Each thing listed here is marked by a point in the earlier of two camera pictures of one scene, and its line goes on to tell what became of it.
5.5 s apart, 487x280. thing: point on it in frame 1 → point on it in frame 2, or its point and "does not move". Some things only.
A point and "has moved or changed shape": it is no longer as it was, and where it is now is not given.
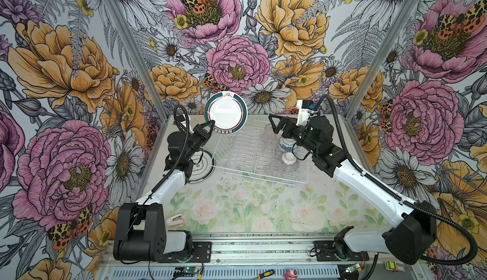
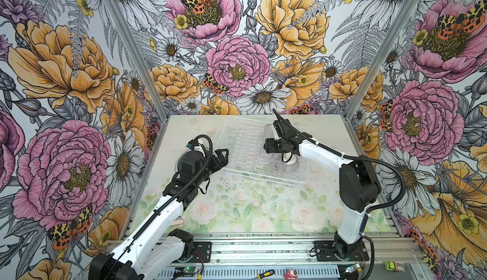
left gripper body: [197, 139] → [213, 167]
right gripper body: [298, 134] → [276, 146]
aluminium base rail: [264, 250] does not move
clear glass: [269, 136] does not move
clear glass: [275, 166] does not move
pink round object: [291, 274] does not move
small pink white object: [176, 220] does not move
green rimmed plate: [228, 110] has moved or changed shape
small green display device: [395, 266] does not move
